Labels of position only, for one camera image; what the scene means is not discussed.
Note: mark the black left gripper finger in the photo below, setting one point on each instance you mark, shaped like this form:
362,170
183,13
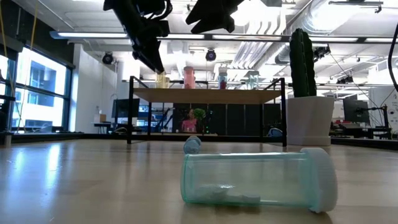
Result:
150,56

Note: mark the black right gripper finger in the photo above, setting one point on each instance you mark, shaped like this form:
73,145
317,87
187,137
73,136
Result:
211,21

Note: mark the yellow medicine bottle white cap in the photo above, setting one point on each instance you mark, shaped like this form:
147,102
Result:
160,81

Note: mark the pink medicine bottle white cap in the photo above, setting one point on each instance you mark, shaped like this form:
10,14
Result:
189,77

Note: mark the green medicine bottle white cap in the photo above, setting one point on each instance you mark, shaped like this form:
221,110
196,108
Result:
252,81
248,177

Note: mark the blue medicine bottle white cap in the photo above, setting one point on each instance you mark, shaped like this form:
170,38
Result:
192,145

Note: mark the black round ceiling spotlight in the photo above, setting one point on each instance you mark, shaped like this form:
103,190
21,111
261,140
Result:
210,55
107,58

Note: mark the long overhead light bar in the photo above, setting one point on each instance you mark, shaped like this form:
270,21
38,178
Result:
93,35

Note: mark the black computer monitor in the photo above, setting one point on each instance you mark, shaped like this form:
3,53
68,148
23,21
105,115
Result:
124,107
356,110

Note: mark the green leafy plant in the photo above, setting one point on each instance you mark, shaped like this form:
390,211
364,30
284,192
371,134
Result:
199,113

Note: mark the person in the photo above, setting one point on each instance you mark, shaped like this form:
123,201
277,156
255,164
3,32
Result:
189,124

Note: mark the small cardboard box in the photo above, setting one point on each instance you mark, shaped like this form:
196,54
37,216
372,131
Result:
100,118

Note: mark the green cactus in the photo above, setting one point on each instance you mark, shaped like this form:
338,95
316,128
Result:
302,62

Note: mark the black partition panel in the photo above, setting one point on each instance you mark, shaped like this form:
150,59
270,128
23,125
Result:
242,119

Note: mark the large office window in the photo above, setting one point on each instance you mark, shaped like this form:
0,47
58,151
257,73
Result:
46,77

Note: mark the blue rounded object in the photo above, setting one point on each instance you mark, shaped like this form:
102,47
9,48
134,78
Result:
275,132

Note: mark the white hexagonal planter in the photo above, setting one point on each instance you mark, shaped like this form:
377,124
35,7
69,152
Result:
311,121

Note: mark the dark office desk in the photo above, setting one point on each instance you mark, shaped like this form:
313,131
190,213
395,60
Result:
360,132

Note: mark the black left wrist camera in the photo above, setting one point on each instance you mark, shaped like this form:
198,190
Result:
160,28

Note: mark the wooden shelf black metal frame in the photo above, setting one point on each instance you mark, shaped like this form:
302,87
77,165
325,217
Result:
217,96

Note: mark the silver ceiling air duct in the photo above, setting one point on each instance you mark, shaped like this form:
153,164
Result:
326,15

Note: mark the black ceiling mounted camera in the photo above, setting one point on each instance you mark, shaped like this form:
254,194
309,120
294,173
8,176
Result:
321,51

